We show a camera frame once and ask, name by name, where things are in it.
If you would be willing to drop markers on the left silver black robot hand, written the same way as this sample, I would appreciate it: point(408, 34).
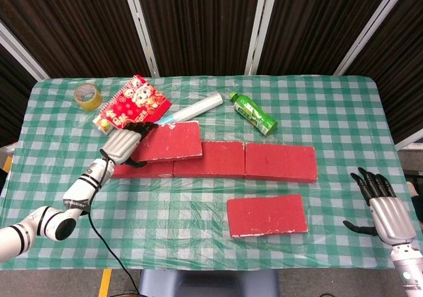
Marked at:
point(120, 145)

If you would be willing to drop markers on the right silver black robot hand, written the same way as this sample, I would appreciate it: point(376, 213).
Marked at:
point(391, 217)

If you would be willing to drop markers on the red brick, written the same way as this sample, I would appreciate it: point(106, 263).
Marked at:
point(281, 161)
point(172, 141)
point(264, 216)
point(148, 170)
point(218, 159)

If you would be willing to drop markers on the red brick front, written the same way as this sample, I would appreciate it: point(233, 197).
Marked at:
point(264, 216)

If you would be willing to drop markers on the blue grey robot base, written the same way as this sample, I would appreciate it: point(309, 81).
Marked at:
point(205, 283)

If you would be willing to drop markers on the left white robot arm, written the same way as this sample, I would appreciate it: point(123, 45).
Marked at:
point(77, 192)

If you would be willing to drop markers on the small clear fruit print box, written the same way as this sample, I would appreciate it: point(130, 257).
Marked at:
point(103, 125)

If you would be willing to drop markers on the red spiral desk calendar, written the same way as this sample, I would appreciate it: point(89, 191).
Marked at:
point(138, 102)

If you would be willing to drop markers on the yellowish packing tape roll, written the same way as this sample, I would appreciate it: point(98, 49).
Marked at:
point(87, 103)

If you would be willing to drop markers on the green white checked tablecloth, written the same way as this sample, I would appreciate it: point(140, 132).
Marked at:
point(165, 211)

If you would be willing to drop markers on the clear plastic bag roll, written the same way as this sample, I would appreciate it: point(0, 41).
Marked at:
point(198, 106)

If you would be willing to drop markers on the dark ribbed screen panel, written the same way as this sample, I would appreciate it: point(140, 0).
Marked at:
point(72, 22)
point(400, 62)
point(11, 95)
point(205, 22)
point(317, 22)

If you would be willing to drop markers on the green drink bottle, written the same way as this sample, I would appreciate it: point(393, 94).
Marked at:
point(252, 113)

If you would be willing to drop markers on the white screen frame post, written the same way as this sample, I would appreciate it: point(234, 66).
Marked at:
point(262, 25)
point(370, 29)
point(140, 29)
point(23, 54)

